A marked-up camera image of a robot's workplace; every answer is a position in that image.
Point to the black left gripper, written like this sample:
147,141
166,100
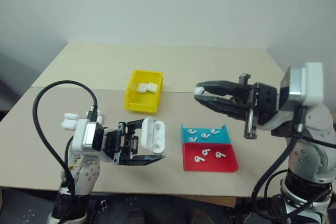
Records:
122,142

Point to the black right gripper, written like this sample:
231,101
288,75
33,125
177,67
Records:
266,103

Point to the white earbud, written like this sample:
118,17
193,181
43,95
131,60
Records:
205,152
220,155
199,159
191,131
193,139
205,136
199,91
214,131

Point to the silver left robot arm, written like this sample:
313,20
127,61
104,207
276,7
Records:
88,174

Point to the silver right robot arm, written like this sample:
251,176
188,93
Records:
312,155

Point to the yellow plastic bin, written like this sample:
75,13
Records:
137,102

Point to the blue plastic tray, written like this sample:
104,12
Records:
223,137

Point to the red plastic tray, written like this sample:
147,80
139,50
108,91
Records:
225,163

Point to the dark brown rounded shape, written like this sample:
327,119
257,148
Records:
135,216

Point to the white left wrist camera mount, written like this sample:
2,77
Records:
83,136

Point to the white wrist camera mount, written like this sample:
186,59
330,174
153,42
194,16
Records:
83,136
311,85

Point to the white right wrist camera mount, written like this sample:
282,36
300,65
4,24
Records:
311,85

